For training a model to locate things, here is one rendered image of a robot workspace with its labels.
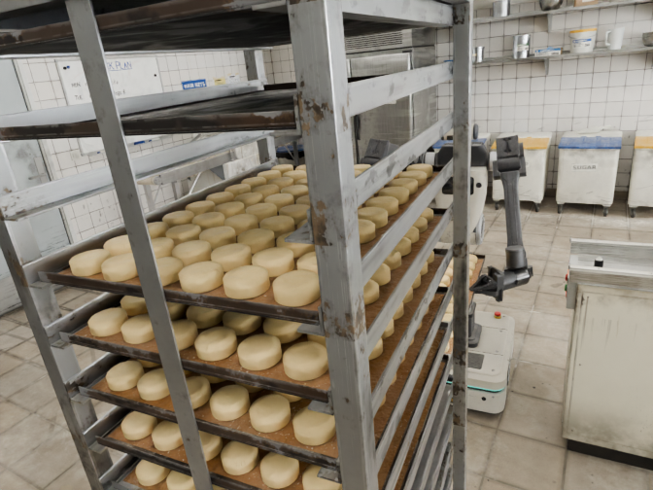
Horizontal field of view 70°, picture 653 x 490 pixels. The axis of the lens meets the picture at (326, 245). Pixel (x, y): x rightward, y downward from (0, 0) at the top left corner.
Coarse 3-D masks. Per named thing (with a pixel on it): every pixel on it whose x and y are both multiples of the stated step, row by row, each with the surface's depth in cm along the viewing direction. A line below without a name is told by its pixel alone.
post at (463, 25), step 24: (456, 24) 83; (456, 48) 85; (456, 72) 86; (456, 96) 88; (456, 120) 89; (456, 144) 91; (456, 168) 92; (456, 192) 94; (456, 216) 96; (456, 240) 98; (456, 264) 100; (456, 288) 102; (456, 312) 104; (456, 336) 106; (456, 360) 109; (456, 384) 111; (456, 408) 114; (456, 432) 116; (456, 456) 119; (456, 480) 122
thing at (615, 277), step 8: (568, 264) 179; (576, 272) 179; (584, 272) 177; (592, 272) 176; (600, 272) 175; (608, 272) 173; (616, 272) 172; (624, 272) 171; (632, 272) 170; (640, 272) 170; (648, 272) 169; (568, 280) 181; (576, 280) 180; (584, 280) 178; (592, 280) 177; (600, 280) 176; (608, 280) 174; (616, 280) 173; (624, 280) 172; (632, 280) 171; (640, 280) 170; (648, 280) 168; (640, 288) 170; (648, 288) 169
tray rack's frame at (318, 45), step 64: (0, 0) 44; (64, 0) 41; (128, 0) 61; (320, 0) 32; (448, 0) 75; (320, 64) 33; (320, 128) 35; (0, 192) 56; (128, 192) 47; (320, 192) 37; (320, 256) 39; (192, 448) 59
